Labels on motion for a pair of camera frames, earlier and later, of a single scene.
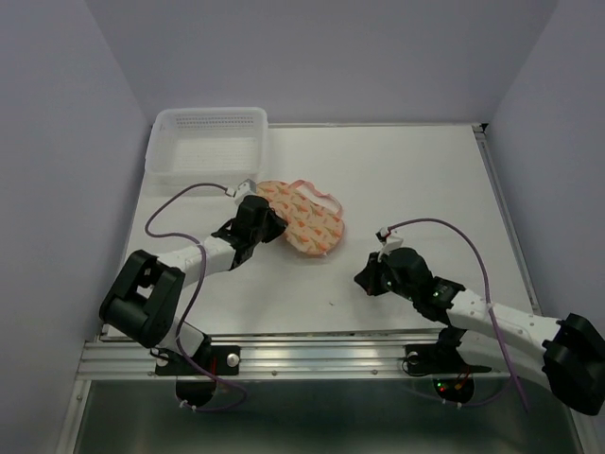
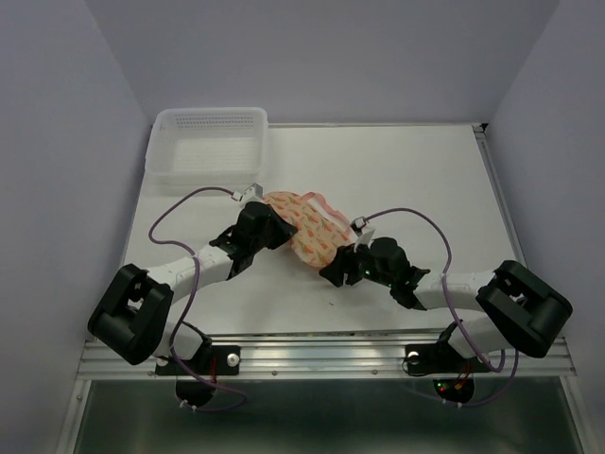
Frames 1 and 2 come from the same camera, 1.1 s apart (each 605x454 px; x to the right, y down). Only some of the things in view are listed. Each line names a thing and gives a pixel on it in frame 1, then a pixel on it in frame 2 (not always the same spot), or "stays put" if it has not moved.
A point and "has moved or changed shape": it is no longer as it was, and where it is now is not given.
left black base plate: [218, 359] stays put
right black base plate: [433, 359] stays put
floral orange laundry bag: [315, 221] has moved or changed shape
